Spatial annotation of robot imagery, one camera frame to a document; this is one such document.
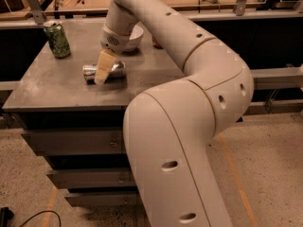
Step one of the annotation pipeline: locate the left metal rail bracket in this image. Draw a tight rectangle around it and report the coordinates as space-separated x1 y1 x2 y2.
27 0 46 25

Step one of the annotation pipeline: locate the white ceramic bowl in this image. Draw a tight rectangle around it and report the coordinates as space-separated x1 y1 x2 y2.
124 26 144 52

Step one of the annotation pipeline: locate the middle grey drawer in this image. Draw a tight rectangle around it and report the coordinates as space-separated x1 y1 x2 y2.
46 167 135 189

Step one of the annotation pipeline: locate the grey drawer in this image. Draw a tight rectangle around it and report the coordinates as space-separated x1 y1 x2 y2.
22 128 125 156
46 167 135 189
65 191 141 207

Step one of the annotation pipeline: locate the bottom grey drawer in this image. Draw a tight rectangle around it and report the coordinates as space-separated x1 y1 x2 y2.
65 191 141 207

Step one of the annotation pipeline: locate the black plug box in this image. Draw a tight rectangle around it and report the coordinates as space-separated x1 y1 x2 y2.
0 207 14 227

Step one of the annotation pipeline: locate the top grey drawer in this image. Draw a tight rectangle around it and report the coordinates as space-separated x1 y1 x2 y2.
22 128 125 156

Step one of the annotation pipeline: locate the black cable on floor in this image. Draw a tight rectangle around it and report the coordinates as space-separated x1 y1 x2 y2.
18 210 62 227

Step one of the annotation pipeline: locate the red coca-cola can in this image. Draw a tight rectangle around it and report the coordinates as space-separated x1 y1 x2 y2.
152 37 163 49

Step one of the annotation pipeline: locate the green soda can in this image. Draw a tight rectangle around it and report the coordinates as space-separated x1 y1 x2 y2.
44 20 71 59

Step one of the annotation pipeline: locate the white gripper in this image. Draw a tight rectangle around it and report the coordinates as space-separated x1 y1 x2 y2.
94 25 132 85

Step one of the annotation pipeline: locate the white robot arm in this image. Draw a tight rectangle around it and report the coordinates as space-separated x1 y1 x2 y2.
100 0 254 227

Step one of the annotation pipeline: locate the grey drawer cabinet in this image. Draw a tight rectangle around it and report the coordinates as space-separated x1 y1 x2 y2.
4 19 182 197

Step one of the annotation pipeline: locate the silver blue redbull can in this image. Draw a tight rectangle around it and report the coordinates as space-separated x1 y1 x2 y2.
82 61 126 83

